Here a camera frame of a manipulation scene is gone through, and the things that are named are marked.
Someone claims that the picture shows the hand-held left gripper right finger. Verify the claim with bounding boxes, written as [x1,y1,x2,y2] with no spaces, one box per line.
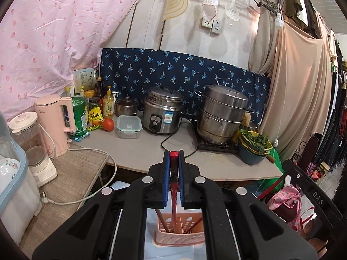
[177,150,318,260]

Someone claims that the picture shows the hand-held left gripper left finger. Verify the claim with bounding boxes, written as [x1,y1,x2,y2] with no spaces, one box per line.
[31,151,172,260]

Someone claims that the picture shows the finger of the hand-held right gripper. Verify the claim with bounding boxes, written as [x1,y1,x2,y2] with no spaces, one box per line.
[282,159,309,189]

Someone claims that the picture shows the dark red chopstick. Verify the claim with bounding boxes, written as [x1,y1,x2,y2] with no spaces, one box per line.
[155,209,170,233]

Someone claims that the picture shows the pink perforated utensil holder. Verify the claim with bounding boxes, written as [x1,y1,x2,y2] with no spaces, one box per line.
[154,208,204,247]

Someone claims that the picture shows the green bag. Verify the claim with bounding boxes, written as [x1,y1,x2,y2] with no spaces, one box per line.
[251,152,288,193]

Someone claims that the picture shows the light wooden counter board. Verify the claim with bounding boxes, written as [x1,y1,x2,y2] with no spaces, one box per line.
[79,116,284,180]

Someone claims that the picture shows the pink floral bag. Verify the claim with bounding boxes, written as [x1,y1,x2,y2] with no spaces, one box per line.
[267,185,303,228]

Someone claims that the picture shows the dark metal chair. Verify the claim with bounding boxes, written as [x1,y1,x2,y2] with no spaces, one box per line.
[294,137,320,185]

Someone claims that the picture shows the black induction cooktop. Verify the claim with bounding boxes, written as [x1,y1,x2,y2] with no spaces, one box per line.
[191,120,240,152]

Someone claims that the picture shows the blue bowl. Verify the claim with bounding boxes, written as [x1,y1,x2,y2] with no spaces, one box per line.
[238,141,272,165]

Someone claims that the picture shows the leafy green vegetables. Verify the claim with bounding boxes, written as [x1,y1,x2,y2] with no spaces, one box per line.
[240,129,272,150]

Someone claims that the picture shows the yellow bowl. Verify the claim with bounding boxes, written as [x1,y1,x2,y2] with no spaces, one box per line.
[239,131,272,152]

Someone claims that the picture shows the glass food container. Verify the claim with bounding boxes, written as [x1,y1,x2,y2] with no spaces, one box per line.
[116,115,143,139]

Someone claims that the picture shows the steel rice cooker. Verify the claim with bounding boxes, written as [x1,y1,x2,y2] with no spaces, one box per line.
[142,85,185,135]

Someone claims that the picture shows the stainless steel steamer pot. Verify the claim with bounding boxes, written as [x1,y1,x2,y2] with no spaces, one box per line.
[194,84,249,145]

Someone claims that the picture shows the red tomato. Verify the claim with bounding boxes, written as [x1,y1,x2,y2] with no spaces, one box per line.
[102,118,115,132]

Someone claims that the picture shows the small steel pot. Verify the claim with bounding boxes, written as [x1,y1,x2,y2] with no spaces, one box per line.
[115,96,140,117]

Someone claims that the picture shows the row of hanging clothes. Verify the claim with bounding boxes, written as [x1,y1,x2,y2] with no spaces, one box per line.
[285,0,347,174]

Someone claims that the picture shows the beige curtain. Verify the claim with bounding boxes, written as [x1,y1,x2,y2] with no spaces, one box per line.
[248,5,332,160]

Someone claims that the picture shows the grey side table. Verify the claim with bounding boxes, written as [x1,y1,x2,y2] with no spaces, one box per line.
[19,142,110,250]

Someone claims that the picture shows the yellow oil bottle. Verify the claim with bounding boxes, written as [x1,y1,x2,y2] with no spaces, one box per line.
[102,86,115,119]

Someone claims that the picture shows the yellow seasoning packet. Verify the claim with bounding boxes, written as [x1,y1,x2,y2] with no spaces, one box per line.
[88,108,105,124]

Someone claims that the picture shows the green tin can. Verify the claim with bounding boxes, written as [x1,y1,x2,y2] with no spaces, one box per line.
[71,97,89,137]

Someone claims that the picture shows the dark sauce bottle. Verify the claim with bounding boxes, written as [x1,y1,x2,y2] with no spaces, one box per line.
[95,76,104,99]

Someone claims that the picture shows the navy leaf print cloth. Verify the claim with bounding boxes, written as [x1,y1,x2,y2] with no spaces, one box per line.
[99,47,272,126]

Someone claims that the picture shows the white blender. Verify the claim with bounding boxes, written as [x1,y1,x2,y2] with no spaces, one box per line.
[8,112,58,187]

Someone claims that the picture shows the pink electric kettle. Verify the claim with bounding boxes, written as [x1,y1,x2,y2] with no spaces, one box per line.
[35,95,77,158]

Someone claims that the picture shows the white carton box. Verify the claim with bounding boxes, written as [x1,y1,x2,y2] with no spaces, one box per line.
[72,68,97,93]

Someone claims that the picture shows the white storage box blue lid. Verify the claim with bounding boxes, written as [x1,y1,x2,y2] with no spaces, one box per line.
[0,111,42,245]

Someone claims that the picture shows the white skimmer ladle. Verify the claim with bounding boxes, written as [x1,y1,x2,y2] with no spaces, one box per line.
[224,0,241,22]

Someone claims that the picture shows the white hanging cloth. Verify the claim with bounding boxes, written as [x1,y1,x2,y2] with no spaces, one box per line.
[201,0,219,21]

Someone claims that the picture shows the pink spotted sheet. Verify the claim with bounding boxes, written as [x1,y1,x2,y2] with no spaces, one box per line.
[0,0,145,120]

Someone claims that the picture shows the black power cable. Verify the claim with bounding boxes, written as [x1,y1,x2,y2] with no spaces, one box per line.
[161,119,198,159]

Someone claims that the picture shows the white cord with switch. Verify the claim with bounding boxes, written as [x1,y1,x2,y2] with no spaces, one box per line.
[273,30,284,148]

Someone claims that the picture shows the white power cable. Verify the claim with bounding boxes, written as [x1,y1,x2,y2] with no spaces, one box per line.
[39,148,118,205]

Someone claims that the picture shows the white wall switch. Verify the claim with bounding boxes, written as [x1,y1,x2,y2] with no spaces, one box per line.
[211,19,223,35]

